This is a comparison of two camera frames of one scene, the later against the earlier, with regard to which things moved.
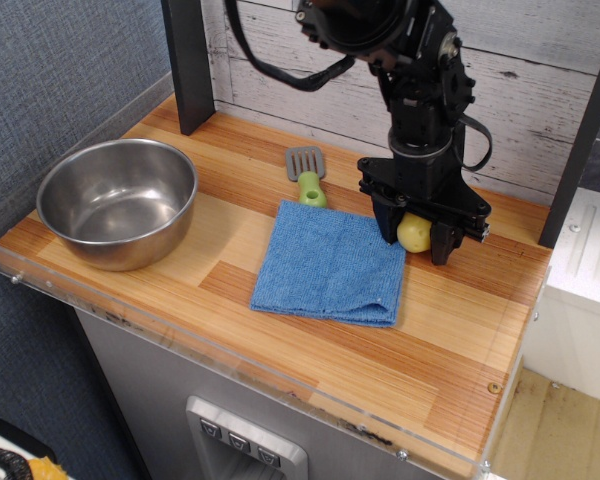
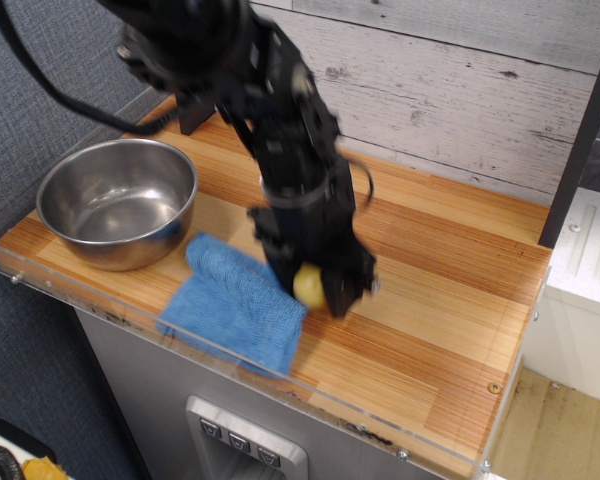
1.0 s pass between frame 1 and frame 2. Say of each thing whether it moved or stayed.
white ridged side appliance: stayed
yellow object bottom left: stayed
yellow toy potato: moved
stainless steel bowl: stayed
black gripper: moved
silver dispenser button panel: stayed
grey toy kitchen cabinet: stayed
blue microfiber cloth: moved
